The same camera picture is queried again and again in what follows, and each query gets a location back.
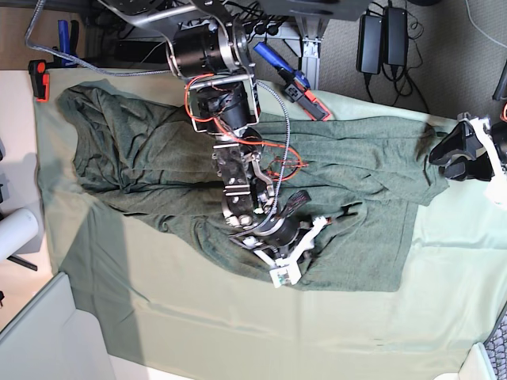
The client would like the blue orange clamp at centre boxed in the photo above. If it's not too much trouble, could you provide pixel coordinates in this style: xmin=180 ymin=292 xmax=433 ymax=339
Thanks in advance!
xmin=253 ymin=42 xmax=331 ymax=121

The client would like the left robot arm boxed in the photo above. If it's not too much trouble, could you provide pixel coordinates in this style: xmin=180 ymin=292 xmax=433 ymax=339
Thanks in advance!
xmin=429 ymin=109 xmax=506 ymax=210

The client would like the aluminium frame post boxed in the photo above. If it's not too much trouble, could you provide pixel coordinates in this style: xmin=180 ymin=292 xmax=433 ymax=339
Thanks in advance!
xmin=295 ymin=17 xmax=329 ymax=89

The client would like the green T-shirt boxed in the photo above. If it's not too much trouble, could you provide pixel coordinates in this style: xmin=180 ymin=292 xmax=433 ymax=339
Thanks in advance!
xmin=57 ymin=85 xmax=448 ymax=292

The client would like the white foam board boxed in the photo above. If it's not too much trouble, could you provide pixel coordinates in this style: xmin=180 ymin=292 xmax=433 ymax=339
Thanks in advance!
xmin=1 ymin=273 xmax=115 ymax=379

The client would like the blue orange clamp at left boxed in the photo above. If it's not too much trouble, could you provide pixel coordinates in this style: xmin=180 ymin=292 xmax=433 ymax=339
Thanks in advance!
xmin=28 ymin=20 xmax=80 ymax=102

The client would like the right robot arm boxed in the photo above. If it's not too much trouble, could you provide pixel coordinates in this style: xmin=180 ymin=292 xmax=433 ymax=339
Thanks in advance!
xmin=105 ymin=1 xmax=327 ymax=287

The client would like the white paper roll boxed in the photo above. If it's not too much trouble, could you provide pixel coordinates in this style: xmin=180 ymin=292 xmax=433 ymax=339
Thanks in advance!
xmin=0 ymin=208 xmax=39 ymax=261

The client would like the blue orange clamp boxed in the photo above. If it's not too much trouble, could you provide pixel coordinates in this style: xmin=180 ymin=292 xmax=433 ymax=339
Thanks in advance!
xmin=28 ymin=20 xmax=80 ymax=102
xmin=253 ymin=42 xmax=331 ymax=121

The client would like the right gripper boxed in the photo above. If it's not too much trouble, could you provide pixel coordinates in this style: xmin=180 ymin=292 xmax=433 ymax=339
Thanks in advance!
xmin=241 ymin=216 xmax=329 ymax=287

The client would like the black power adapter pair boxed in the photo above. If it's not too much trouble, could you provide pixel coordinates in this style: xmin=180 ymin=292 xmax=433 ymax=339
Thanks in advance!
xmin=356 ymin=6 xmax=409 ymax=74

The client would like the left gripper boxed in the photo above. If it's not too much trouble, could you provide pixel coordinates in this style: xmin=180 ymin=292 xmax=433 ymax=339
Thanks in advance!
xmin=429 ymin=112 xmax=506 ymax=204

